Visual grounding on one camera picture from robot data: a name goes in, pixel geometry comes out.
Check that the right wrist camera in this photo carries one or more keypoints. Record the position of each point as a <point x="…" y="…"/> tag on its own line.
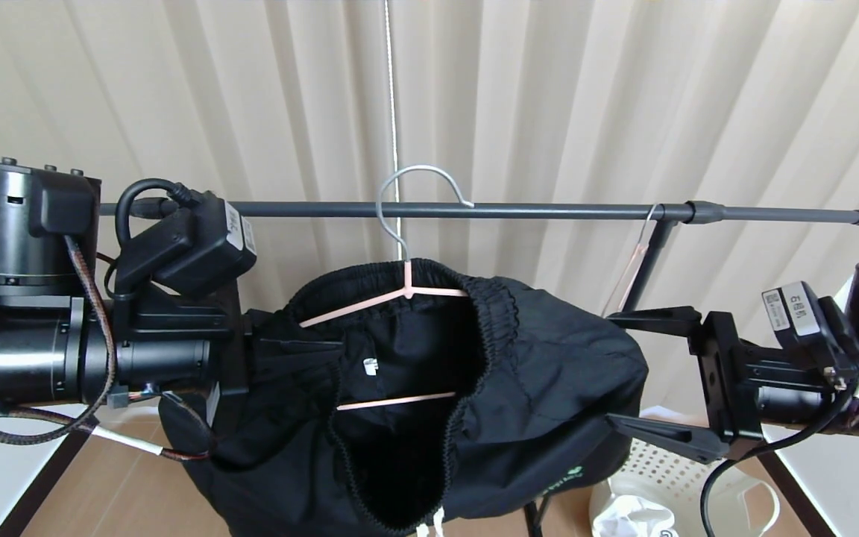
<point x="802" y="321"/>

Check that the black shorts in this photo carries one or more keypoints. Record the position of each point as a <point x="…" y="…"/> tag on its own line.
<point x="549" y="388"/>

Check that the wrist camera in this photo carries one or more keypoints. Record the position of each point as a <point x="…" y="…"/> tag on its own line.
<point x="802" y="321"/>
<point x="198" y="246"/>

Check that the pink clothes hanger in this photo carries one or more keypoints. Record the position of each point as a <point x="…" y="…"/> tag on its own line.
<point x="634" y="261"/>
<point x="406" y="287"/>

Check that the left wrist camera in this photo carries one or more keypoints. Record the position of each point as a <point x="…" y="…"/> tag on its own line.
<point x="198" y="246"/>

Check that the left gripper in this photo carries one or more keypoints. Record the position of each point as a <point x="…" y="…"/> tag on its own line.
<point x="176" y="358"/>

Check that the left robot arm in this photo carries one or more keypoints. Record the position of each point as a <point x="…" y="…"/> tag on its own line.
<point x="12" y="224"/>

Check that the white printed garment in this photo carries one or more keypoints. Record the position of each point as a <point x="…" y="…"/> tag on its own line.
<point x="631" y="518"/>

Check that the black clothes rack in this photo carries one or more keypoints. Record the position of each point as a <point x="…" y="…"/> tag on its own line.
<point x="549" y="211"/>

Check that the white laundry basket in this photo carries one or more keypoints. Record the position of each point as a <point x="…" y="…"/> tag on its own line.
<point x="668" y="466"/>

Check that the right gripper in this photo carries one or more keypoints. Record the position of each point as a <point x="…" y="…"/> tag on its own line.
<point x="728" y="380"/>

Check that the beige curtain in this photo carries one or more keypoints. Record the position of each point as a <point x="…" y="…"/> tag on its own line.
<point x="549" y="97"/>

